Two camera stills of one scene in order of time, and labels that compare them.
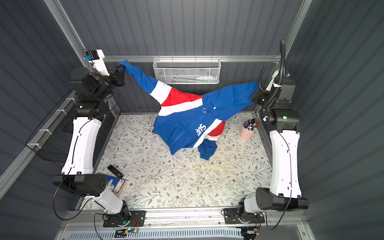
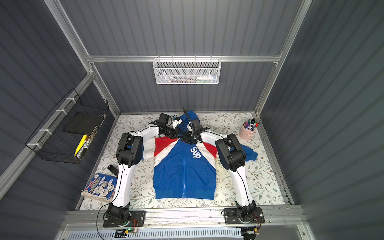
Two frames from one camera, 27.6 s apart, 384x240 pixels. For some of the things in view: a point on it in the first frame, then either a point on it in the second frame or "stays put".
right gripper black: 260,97 to 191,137
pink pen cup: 247,130 stays put
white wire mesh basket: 184,71 stays put
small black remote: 115,171 stays put
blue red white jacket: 186,119 to 184,170
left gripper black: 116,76 to 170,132
